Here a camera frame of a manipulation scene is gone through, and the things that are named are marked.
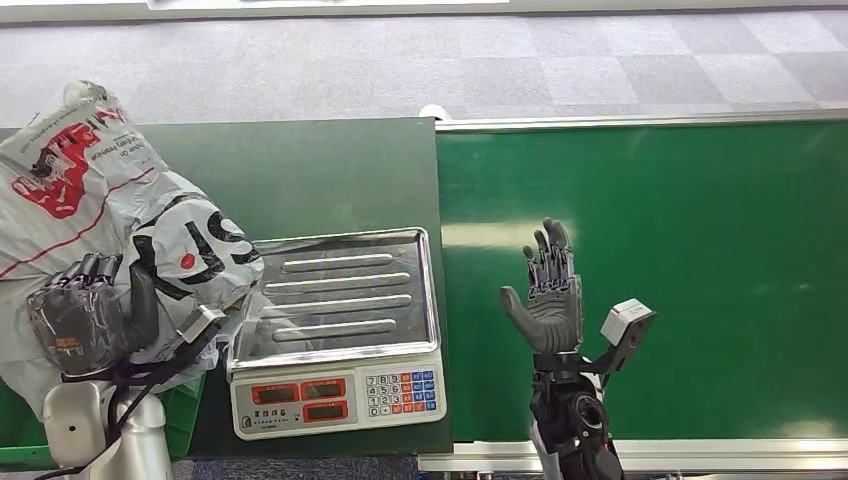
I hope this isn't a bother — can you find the electronic weighing scale steel tray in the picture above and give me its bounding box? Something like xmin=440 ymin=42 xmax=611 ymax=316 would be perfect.
xmin=226 ymin=227 xmax=448 ymax=442

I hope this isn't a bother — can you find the green plastic crate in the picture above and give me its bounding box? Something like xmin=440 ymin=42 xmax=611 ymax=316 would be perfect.
xmin=0 ymin=374 xmax=207 ymax=465

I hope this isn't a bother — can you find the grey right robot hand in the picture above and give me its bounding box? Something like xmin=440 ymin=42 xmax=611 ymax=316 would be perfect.
xmin=500 ymin=218 xmax=586 ymax=356

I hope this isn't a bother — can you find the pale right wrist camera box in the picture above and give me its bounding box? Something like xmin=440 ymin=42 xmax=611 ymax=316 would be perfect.
xmin=600 ymin=298 xmax=657 ymax=372

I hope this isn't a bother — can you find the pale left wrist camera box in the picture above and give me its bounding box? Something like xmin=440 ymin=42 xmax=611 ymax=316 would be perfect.
xmin=177 ymin=304 xmax=227 ymax=346

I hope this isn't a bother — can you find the grey mailer bag black print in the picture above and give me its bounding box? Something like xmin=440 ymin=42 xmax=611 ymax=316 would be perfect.
xmin=0 ymin=80 xmax=265 ymax=419

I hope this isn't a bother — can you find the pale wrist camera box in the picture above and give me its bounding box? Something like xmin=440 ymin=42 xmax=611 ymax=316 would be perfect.
xmin=177 ymin=304 xmax=227 ymax=346
xmin=600 ymin=298 xmax=657 ymax=372

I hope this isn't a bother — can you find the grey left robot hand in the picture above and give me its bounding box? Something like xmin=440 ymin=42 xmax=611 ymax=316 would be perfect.
xmin=26 ymin=252 xmax=160 ymax=379

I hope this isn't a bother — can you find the green conveyor belt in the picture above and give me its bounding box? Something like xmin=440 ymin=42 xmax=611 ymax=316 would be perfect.
xmin=418 ymin=109 xmax=848 ymax=475

